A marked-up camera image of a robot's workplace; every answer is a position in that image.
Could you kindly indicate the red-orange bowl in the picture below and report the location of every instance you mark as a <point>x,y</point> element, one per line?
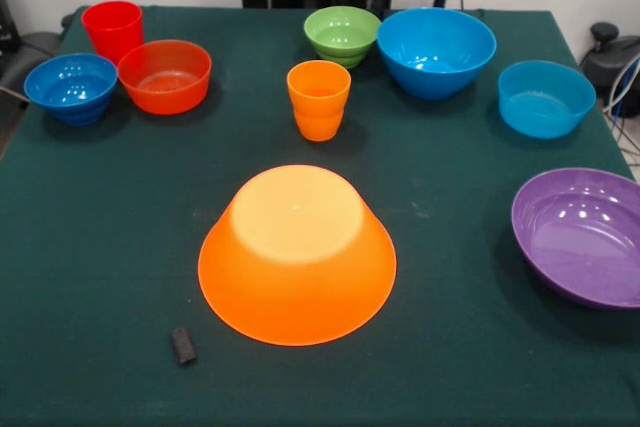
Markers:
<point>165,82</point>

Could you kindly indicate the dark green tablecloth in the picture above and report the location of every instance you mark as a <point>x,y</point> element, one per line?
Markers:
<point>100,247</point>

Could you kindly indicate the small black rubber piece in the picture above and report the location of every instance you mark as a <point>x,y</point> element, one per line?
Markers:
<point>183,346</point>

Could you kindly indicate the red cup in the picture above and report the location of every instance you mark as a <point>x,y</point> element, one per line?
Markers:
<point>112,27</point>

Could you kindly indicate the dark blue bowl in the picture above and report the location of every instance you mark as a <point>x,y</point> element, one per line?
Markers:
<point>70,89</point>

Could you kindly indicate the small light blue bowl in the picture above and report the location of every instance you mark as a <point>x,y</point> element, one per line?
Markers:
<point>547,102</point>

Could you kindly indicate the purple bowl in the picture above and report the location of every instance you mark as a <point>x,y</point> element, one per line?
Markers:
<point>580,242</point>

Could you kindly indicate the orange cup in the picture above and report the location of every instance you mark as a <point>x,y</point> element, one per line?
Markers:
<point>319,104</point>

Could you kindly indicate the green bowl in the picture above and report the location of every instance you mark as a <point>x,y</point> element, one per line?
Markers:
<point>342,34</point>

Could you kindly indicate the large orange bowl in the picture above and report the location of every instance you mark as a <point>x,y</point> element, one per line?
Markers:
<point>297,272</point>

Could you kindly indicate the large light blue bowl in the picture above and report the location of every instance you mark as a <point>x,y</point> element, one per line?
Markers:
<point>435,52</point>

